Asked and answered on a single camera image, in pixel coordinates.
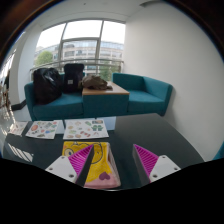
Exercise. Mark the sticker sheet with blue items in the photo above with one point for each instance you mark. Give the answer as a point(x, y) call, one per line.
point(42, 129)

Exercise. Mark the large black backpack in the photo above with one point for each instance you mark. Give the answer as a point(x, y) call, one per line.
point(46, 85)

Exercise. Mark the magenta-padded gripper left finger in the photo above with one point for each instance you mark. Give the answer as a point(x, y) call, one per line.
point(63, 168)

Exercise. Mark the black backpack with label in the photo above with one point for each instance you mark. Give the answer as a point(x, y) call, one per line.
point(73, 78)

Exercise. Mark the sticker sheet with red items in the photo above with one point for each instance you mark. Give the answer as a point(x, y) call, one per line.
point(17, 128)

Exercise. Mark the person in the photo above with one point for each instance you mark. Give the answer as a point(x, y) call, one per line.
point(6, 80)

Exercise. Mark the sticker sheet with green items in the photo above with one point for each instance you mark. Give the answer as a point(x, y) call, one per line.
point(85, 129)

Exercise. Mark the metal window railing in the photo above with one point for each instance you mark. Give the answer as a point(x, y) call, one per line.
point(100, 61)

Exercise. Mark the orange yellow pink printed towel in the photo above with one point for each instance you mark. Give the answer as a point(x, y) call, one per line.
point(100, 166)

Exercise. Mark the teal sofa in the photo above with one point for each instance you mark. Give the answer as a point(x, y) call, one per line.
point(63, 106)

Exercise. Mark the wooden sofa table top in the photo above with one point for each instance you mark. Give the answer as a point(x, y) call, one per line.
point(106, 91)

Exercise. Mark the brown jacket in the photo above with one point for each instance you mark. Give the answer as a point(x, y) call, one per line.
point(95, 82)

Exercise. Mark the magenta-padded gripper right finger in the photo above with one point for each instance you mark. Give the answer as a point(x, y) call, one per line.
point(161, 168)

